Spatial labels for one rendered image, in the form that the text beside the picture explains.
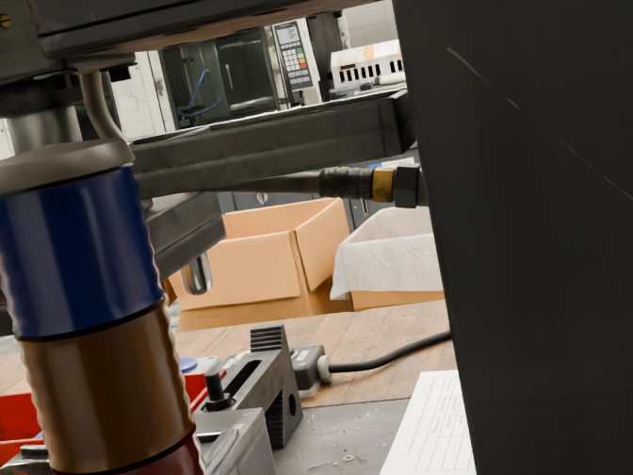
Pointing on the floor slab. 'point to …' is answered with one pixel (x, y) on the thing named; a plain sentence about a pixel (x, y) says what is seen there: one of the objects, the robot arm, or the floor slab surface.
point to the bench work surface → (208, 342)
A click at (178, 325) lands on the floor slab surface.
